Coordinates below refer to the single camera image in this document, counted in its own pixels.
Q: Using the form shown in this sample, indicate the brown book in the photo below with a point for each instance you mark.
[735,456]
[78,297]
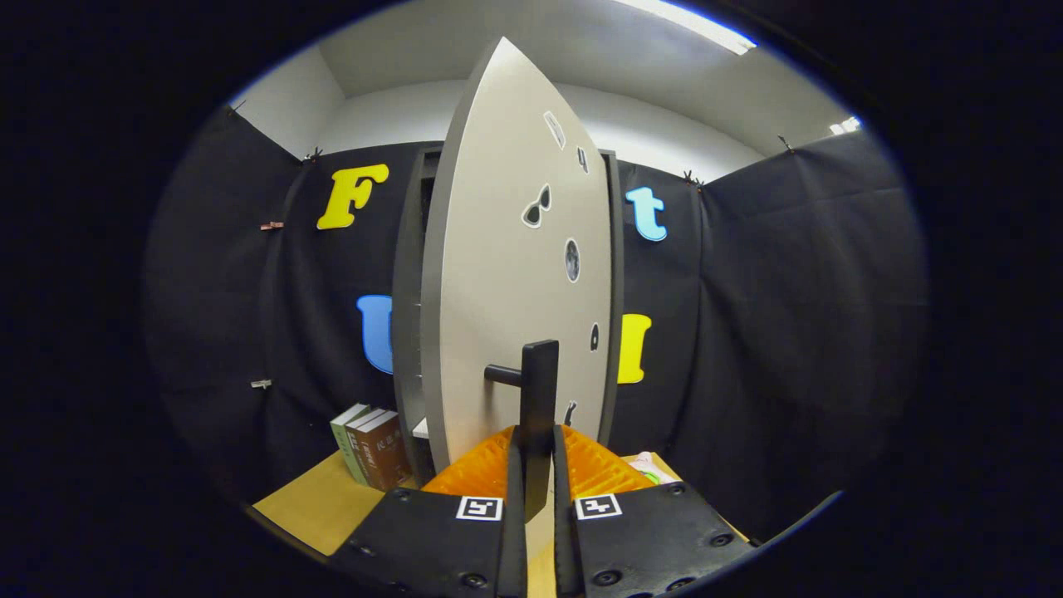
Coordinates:
[386,453]

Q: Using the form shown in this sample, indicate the white cabinet shelf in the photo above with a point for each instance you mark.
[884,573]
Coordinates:
[421,428]

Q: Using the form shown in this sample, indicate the ceiling light strip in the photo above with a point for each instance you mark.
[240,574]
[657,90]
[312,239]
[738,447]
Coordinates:
[689,25]

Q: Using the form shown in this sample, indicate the square ceiling light panel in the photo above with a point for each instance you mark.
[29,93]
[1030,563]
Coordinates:
[845,125]

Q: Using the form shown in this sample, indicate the beige cabinet door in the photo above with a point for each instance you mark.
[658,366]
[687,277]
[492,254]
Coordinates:
[498,249]

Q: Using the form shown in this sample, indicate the white patterned packet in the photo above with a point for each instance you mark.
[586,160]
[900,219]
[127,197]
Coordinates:
[652,471]

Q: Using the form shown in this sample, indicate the black backdrop cloth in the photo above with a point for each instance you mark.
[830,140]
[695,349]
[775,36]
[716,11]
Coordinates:
[789,316]

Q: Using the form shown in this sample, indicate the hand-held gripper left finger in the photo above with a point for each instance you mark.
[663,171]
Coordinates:
[513,548]

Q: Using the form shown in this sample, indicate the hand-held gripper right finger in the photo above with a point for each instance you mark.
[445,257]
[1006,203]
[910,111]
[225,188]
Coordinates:
[566,548]

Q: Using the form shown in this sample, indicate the dark grey cabinet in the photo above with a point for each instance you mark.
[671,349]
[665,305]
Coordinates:
[407,332]

